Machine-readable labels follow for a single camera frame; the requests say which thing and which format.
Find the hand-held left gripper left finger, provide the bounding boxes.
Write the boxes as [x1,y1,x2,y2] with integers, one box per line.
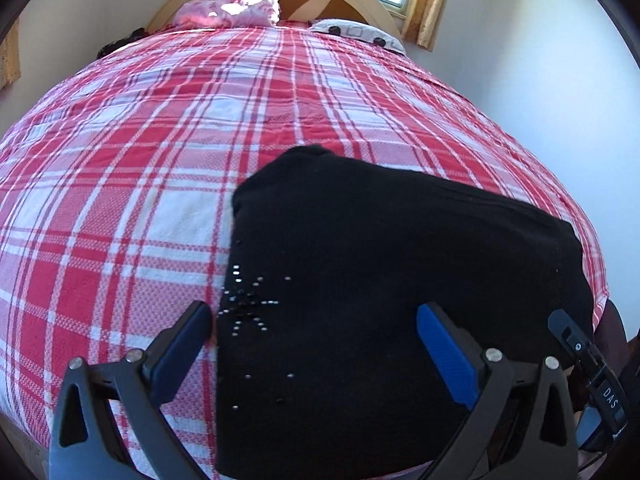
[47,300,216,480]

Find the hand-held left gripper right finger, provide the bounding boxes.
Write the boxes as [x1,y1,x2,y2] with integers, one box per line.
[416,302,582,480]

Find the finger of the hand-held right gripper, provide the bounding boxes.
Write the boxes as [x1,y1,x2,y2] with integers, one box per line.
[547,309,599,367]

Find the black pants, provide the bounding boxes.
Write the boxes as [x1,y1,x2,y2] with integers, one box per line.
[214,144,597,480]

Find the person's dark maroon clothing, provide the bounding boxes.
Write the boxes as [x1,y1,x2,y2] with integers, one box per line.
[592,299,640,376]

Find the red plaid blanket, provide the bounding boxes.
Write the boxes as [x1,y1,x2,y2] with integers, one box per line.
[0,24,610,480]

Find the dark cloth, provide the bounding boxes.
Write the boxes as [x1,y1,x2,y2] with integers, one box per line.
[96,27,149,59]

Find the white pillow with black print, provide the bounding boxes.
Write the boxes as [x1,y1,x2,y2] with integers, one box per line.
[309,18,407,56]

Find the pink pillow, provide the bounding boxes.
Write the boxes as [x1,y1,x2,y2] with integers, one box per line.
[172,0,282,29]

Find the yellow curtain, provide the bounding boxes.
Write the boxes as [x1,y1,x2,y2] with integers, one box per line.
[400,0,454,52]

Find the wooden frame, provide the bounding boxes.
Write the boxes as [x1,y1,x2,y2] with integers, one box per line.
[0,24,22,92]

